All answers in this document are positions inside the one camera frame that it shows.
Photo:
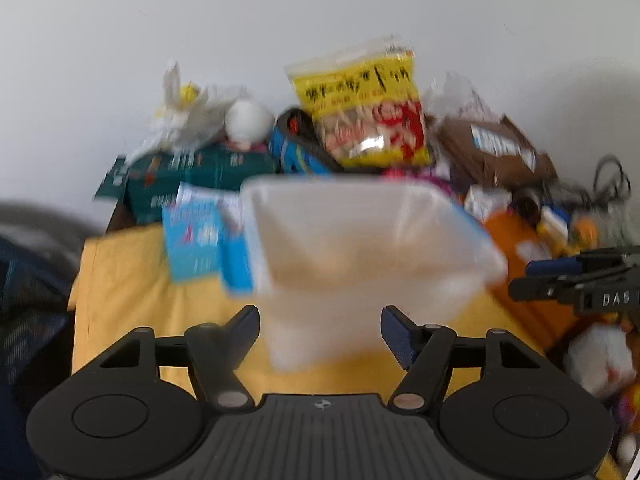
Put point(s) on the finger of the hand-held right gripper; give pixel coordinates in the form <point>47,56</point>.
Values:
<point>540,290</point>
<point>555,266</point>

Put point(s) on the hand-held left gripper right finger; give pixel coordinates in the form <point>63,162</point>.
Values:
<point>396,336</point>

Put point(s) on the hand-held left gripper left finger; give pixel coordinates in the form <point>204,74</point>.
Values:
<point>246,327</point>

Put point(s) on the clear plastic container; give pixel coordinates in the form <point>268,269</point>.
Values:
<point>350,250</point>

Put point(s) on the white plush toy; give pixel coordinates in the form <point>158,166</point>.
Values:
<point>597,355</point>

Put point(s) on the white small box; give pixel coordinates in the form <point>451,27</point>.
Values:
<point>485,202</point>

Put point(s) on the light blue small box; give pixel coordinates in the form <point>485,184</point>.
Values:
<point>195,235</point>

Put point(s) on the brown cardboard box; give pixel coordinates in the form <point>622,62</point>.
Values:
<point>490,155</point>

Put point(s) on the dark green cardboard box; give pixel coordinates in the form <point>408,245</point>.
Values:
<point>200,170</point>

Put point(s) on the blue and black helmet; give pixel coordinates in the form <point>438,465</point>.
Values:
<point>292,150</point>

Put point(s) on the clear crumpled plastic bag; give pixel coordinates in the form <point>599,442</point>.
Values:
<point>460,95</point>

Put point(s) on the white round object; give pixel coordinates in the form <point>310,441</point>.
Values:
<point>247,120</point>

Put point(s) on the dark blue cloth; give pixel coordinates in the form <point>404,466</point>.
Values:
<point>30,310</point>

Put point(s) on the white plastic bag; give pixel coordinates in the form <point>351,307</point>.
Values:
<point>195,115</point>

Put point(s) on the yellow snack bag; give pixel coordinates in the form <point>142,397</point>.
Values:
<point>360,90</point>

